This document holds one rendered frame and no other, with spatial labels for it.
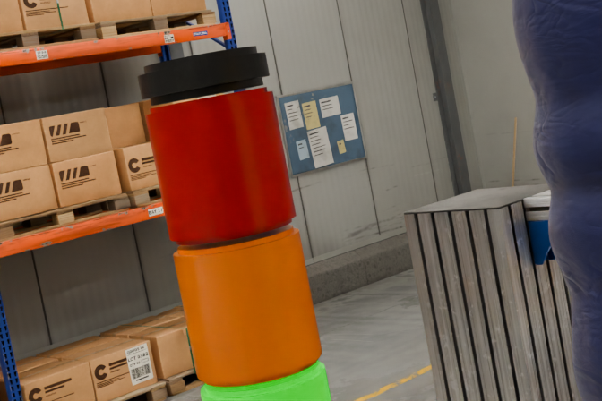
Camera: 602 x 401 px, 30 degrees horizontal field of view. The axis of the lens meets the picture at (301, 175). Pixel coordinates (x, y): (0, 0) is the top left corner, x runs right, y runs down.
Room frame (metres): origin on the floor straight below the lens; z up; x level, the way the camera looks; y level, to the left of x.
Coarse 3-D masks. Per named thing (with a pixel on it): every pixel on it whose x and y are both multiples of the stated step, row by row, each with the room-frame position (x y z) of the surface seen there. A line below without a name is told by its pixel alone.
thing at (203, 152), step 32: (224, 96) 0.41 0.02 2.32; (256, 96) 0.42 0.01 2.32; (160, 128) 0.42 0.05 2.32; (192, 128) 0.41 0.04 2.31; (224, 128) 0.41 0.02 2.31; (256, 128) 0.42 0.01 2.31; (160, 160) 0.42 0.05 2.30; (192, 160) 0.41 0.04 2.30; (224, 160) 0.41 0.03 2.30; (256, 160) 0.41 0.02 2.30; (160, 192) 0.43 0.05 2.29; (192, 192) 0.41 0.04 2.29; (224, 192) 0.41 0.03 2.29; (256, 192) 0.41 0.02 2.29; (288, 192) 0.43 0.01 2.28; (192, 224) 0.41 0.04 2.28; (224, 224) 0.41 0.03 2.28; (256, 224) 0.41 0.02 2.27
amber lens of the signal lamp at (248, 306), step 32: (288, 224) 0.44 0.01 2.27; (192, 256) 0.42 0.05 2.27; (224, 256) 0.41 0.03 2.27; (256, 256) 0.41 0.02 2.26; (288, 256) 0.42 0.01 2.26; (192, 288) 0.42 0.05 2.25; (224, 288) 0.41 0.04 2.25; (256, 288) 0.41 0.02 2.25; (288, 288) 0.42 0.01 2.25; (192, 320) 0.42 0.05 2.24; (224, 320) 0.41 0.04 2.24; (256, 320) 0.41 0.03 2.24; (288, 320) 0.41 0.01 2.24; (224, 352) 0.41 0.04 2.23; (256, 352) 0.41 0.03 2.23; (288, 352) 0.41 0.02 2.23; (320, 352) 0.43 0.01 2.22; (224, 384) 0.42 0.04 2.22
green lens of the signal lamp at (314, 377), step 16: (320, 368) 0.43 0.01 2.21; (256, 384) 0.42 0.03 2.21; (272, 384) 0.41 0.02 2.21; (288, 384) 0.41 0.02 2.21; (304, 384) 0.42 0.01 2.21; (320, 384) 0.42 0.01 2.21; (208, 400) 0.42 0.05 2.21; (224, 400) 0.41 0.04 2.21; (240, 400) 0.41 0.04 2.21; (256, 400) 0.41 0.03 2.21; (272, 400) 0.41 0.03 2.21; (288, 400) 0.41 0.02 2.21; (304, 400) 0.41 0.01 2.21; (320, 400) 0.42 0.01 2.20
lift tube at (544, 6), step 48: (528, 0) 1.28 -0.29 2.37; (576, 0) 1.23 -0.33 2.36; (528, 48) 1.30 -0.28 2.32; (576, 48) 1.24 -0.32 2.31; (576, 96) 1.25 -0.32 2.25; (576, 144) 1.25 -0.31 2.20; (576, 192) 1.27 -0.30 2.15; (576, 240) 1.27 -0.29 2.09; (576, 288) 1.31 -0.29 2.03; (576, 336) 1.31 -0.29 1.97
